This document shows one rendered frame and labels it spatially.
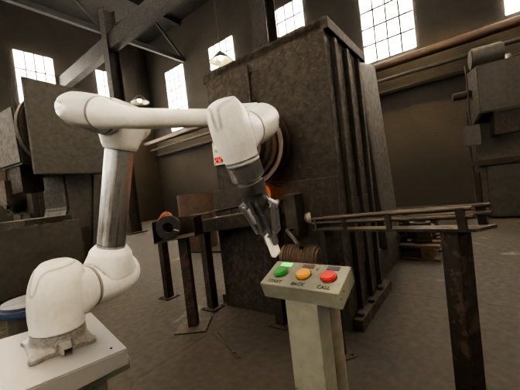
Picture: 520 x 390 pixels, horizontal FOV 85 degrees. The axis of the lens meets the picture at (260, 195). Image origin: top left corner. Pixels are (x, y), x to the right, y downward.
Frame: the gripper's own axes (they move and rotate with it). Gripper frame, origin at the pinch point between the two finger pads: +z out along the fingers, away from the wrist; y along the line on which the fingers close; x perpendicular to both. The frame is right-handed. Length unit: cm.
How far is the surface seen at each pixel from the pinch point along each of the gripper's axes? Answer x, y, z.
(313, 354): 10.7, -9.4, 27.3
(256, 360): -12, 46, 78
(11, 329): 45, 130, 21
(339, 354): -2.1, -8.7, 42.8
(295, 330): 8.8, -4.9, 22.1
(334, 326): -4.8, -8.5, 33.8
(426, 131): -675, 30, 145
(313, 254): -48, 18, 38
